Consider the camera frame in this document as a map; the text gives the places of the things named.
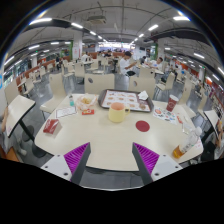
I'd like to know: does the neighbouring beige table left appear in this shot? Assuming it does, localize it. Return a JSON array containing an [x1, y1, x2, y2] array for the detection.
[[6, 95, 36, 140]]

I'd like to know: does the colourful printed flyer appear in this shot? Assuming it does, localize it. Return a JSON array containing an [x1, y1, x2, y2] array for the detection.
[[153, 106, 177, 124]]

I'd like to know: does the beige chair with round hole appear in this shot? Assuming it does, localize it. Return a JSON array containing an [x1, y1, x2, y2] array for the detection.
[[84, 74, 115, 94]]

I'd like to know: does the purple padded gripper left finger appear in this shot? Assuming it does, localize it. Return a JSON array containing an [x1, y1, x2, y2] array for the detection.
[[40, 142, 92, 185]]

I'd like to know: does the white paper leaflet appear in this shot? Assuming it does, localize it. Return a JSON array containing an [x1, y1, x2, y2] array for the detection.
[[56, 106, 77, 118]]

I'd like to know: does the red sauce packet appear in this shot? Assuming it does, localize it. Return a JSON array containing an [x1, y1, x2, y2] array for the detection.
[[82, 109, 94, 115]]

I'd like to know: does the dark food tray with paper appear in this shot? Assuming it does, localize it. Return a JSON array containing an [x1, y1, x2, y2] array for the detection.
[[98, 89, 154, 113]]

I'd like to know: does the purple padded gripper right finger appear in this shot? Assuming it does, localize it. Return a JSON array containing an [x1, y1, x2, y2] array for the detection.
[[131, 142, 183, 186]]

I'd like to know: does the yellow ceramic mug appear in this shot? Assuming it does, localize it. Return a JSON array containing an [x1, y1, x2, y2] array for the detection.
[[108, 102, 130, 123]]

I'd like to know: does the seated person at right table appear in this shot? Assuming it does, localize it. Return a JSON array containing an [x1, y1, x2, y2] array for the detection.
[[149, 57, 163, 70]]

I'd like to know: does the red round coaster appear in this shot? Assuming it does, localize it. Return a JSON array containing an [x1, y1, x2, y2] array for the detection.
[[136, 120, 150, 132]]

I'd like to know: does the small green-capped bottle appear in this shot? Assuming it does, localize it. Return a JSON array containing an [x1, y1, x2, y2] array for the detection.
[[69, 94, 75, 106]]

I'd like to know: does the beige chair at left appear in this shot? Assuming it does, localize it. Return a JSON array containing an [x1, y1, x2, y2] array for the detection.
[[40, 73, 66, 113]]

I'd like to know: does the crumpled white napkin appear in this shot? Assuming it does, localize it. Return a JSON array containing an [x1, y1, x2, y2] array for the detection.
[[138, 91, 148, 100]]

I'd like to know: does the plastic bag with food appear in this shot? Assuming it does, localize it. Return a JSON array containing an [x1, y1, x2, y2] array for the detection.
[[76, 94, 97, 110]]

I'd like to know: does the red paper box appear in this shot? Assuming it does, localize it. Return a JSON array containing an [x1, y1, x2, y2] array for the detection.
[[43, 119, 59, 134]]

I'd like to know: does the red paper cup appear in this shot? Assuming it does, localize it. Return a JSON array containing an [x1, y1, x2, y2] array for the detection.
[[166, 95, 179, 112]]

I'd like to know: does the neighbouring table right edge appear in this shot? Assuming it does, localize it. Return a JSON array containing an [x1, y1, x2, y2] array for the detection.
[[204, 110, 220, 137]]

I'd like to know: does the beige chair right of centre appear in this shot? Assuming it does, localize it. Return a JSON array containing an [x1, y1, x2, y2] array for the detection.
[[128, 76, 155, 98]]

